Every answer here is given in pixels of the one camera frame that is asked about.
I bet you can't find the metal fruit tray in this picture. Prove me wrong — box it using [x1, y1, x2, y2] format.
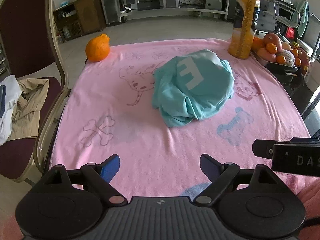
[251, 30, 300, 74]

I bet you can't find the tall grey cabinet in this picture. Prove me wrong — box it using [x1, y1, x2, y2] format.
[99, 0, 120, 24]

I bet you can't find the teal t-shirt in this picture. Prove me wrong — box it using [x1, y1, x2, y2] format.
[151, 49, 235, 128]

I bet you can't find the knobbly orange citrus fruit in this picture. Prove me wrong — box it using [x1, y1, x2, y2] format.
[85, 33, 111, 62]

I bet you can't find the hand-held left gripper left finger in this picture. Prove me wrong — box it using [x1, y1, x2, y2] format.
[37, 154, 128, 207]

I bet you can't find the green rimmed panel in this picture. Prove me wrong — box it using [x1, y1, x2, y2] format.
[296, 0, 310, 39]

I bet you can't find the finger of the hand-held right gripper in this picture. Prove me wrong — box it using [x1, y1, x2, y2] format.
[252, 139, 292, 158]

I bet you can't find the pink printed blanket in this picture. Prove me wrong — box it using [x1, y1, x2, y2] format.
[49, 38, 313, 198]

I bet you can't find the grey drawer cabinet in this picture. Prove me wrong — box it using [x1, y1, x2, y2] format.
[256, 0, 279, 32]

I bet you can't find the white container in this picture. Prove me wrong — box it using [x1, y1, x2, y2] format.
[304, 59, 320, 92]

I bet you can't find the large red apple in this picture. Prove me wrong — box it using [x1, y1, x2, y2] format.
[262, 33, 282, 53]

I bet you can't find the black media device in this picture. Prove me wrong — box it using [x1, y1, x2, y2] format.
[137, 0, 160, 11]

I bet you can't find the maroon chair with gold frame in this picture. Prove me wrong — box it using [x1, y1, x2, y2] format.
[0, 0, 72, 187]

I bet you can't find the red dragon fruit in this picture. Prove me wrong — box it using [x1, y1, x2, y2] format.
[291, 41, 310, 73]

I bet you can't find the wooden cabinet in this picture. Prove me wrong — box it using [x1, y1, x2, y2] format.
[53, 0, 107, 43]

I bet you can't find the metal media shelf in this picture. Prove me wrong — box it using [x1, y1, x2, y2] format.
[116, 0, 230, 22]

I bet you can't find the white net-wrapped fruit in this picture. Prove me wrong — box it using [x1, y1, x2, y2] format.
[275, 49, 297, 67]

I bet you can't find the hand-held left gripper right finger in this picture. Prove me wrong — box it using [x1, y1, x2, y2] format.
[194, 154, 283, 206]

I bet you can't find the pink apple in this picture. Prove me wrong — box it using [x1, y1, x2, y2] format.
[257, 47, 277, 63]

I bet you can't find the white cloth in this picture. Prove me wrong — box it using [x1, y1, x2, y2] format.
[0, 75, 23, 145]

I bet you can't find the orange juice bottle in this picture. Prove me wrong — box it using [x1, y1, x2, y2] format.
[228, 0, 261, 60]

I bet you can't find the silver speaker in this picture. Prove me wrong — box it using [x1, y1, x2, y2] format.
[205, 0, 223, 10]

